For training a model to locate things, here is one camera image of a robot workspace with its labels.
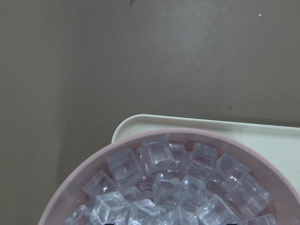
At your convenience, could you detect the pink bowl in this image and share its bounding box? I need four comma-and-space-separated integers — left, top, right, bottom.
39, 128, 300, 225

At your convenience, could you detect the cream serving tray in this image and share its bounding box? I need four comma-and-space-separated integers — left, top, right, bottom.
111, 113, 300, 174

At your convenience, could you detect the pile of clear ice cubes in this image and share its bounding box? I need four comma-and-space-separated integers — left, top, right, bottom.
64, 138, 277, 225

